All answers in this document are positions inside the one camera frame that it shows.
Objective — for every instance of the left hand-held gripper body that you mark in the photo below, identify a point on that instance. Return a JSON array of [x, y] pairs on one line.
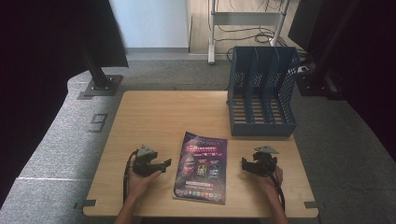
[[146, 166]]

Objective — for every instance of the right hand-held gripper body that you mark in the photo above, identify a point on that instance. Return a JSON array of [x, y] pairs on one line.
[[264, 163]]

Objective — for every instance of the purple magazine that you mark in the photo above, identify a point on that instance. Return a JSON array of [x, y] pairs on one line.
[[201, 168]]

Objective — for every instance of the blue plastic file rack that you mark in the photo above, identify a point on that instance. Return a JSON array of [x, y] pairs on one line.
[[261, 99]]

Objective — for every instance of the person's left hand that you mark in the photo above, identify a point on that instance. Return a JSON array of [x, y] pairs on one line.
[[140, 183]]

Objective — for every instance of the person's right hand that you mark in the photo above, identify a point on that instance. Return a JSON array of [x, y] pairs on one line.
[[273, 183]]

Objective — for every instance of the black stand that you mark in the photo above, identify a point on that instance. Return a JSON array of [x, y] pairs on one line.
[[317, 81]]

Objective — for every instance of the white metal stand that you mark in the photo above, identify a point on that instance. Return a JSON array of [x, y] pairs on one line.
[[246, 18]]

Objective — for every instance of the black curtain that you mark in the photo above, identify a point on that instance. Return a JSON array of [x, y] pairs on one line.
[[40, 62], [367, 62]]

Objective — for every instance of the grey metal table bracket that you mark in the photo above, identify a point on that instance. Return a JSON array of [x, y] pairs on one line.
[[313, 204], [86, 203]]

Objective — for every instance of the black post with base plate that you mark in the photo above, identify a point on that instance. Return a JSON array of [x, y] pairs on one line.
[[101, 82]]

